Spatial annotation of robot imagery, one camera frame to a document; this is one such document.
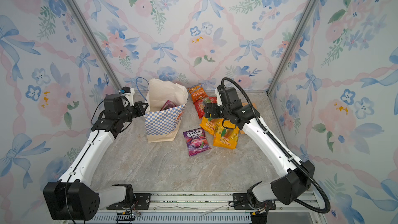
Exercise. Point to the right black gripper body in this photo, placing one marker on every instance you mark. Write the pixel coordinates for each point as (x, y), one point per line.
(218, 111)

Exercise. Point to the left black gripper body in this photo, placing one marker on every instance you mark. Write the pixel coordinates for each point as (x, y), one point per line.
(133, 112)

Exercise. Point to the blue checkered paper bag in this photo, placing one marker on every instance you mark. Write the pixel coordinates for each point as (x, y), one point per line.
(162, 126)

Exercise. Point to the purple grape candy bag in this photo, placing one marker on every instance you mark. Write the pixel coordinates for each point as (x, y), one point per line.
(168, 104)

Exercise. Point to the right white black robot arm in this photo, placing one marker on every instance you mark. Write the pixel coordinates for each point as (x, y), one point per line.
(293, 174)

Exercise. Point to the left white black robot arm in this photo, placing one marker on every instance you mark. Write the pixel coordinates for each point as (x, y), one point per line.
(71, 196)

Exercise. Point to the yellow mango candy bag right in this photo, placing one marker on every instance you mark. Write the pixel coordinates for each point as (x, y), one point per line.
(226, 135)

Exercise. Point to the yellow mango candy bag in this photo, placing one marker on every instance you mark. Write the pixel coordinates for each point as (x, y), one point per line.
(210, 125)
(226, 135)

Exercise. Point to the yellow mango candy bag middle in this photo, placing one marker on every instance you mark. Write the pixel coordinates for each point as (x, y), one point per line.
(210, 125)

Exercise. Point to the red fruit candy bag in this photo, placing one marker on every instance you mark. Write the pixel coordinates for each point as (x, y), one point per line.
(201, 104)

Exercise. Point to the tan potato chips pouch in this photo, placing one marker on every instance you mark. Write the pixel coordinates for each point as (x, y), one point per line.
(246, 107)

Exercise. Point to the orange corn chips packet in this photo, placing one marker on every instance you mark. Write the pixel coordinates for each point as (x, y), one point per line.
(197, 93)

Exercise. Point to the purple Fox's candy packet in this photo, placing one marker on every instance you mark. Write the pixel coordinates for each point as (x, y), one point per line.
(196, 141)

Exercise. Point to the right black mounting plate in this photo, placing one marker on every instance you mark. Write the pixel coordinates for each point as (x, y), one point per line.
(244, 201)

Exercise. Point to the black mounting plate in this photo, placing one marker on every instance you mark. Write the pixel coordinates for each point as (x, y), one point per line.
(244, 201)
(139, 201)

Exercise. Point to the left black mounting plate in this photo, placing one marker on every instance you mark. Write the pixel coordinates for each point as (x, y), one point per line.
(139, 201)

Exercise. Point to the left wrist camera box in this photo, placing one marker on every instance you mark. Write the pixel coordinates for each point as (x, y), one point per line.
(128, 93)

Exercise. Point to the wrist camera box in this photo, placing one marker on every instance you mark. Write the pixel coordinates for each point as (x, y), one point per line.
(128, 93)
(219, 101)

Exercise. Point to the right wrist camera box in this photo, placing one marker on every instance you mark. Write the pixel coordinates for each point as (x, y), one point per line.
(219, 101)

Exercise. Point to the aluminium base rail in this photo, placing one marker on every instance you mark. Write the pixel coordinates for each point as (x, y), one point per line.
(188, 207)

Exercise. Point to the left aluminium corner post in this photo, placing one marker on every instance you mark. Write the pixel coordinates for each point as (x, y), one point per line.
(89, 35)

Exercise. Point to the aluminium corner post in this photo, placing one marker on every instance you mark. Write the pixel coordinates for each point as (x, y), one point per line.
(89, 35)
(296, 35)

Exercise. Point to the right aluminium corner post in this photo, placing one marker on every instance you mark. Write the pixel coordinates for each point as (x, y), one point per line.
(296, 35)

